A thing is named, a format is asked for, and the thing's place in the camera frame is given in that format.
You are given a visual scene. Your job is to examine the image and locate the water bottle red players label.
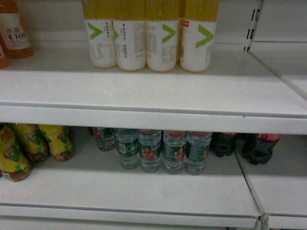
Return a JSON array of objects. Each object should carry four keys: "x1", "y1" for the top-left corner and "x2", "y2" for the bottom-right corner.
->
[{"x1": 138, "y1": 129, "x2": 162, "y2": 173}]

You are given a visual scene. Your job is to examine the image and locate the front clear water bottle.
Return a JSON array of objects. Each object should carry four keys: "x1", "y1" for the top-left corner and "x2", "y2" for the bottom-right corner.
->
[{"x1": 163, "y1": 130, "x2": 188, "y2": 175}]

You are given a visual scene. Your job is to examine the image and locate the water bottle barcode label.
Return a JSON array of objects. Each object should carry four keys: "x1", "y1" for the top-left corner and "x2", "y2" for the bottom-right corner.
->
[{"x1": 115, "y1": 128, "x2": 140, "y2": 170}]

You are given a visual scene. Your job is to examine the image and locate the water bottle right rear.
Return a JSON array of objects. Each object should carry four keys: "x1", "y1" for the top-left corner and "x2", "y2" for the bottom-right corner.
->
[{"x1": 184, "y1": 131, "x2": 213, "y2": 175}]

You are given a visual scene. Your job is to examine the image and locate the water bottle far left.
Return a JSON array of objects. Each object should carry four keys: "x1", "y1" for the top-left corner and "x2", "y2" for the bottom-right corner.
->
[{"x1": 91, "y1": 127, "x2": 115, "y2": 151}]

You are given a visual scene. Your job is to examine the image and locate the upper white shelf board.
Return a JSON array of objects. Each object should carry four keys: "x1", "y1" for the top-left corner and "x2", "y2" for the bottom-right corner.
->
[{"x1": 0, "y1": 49, "x2": 307, "y2": 135}]

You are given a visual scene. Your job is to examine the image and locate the white metal shelf board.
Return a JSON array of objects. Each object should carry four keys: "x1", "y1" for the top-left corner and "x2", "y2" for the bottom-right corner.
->
[{"x1": 0, "y1": 127, "x2": 261, "y2": 228}]

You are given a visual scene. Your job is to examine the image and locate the slotted white shelf upright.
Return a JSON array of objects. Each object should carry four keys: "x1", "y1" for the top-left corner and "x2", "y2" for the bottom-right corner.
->
[{"x1": 243, "y1": 0, "x2": 263, "y2": 52}]

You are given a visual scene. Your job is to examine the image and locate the cola bottle red label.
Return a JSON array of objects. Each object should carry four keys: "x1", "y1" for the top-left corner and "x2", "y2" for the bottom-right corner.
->
[{"x1": 209, "y1": 132, "x2": 238, "y2": 157}]

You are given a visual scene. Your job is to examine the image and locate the white yellow juice bottle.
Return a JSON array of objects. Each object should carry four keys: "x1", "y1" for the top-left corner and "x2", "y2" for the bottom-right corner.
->
[
  {"x1": 145, "y1": 0, "x2": 179, "y2": 72},
  {"x1": 82, "y1": 0, "x2": 117, "y2": 68},
  {"x1": 180, "y1": 0, "x2": 220, "y2": 72},
  {"x1": 113, "y1": 0, "x2": 146, "y2": 71}
]

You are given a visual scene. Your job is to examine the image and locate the cola bottle far right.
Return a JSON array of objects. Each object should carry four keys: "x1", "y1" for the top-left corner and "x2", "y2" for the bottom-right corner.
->
[{"x1": 242, "y1": 133, "x2": 281, "y2": 165}]

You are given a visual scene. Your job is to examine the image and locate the lemon tea bottle left edge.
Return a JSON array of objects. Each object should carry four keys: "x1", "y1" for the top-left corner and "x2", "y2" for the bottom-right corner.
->
[{"x1": 8, "y1": 123, "x2": 50, "y2": 163}]

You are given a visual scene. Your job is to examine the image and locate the yellow lemon tea bottle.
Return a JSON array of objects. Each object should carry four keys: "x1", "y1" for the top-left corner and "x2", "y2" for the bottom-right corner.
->
[{"x1": 0, "y1": 124, "x2": 32, "y2": 182}]

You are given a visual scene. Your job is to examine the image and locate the orange drink bottle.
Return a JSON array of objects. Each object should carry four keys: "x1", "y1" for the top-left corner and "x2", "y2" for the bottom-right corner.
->
[{"x1": 0, "y1": 0, "x2": 34, "y2": 59}]

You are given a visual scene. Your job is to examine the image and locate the orange drink bottle edge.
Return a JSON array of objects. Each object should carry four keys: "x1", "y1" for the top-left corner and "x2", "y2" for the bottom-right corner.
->
[{"x1": 0, "y1": 45, "x2": 10, "y2": 69}]

